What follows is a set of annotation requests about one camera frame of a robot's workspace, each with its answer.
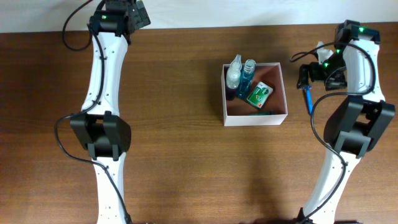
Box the green red toothpaste tube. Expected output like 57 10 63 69
249 111 275 116

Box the blue mouthwash bottle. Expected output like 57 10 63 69
236 59 256 100

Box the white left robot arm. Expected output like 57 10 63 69
68 0 150 223

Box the white cardboard box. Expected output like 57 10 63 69
221 62 288 126

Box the clear bottle purple liquid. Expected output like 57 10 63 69
225 54 242 101

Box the green white soap bar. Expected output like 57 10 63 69
246 82 274 109

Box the blue disposable razor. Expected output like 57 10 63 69
300 85 313 114

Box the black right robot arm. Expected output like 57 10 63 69
290 20 396 223

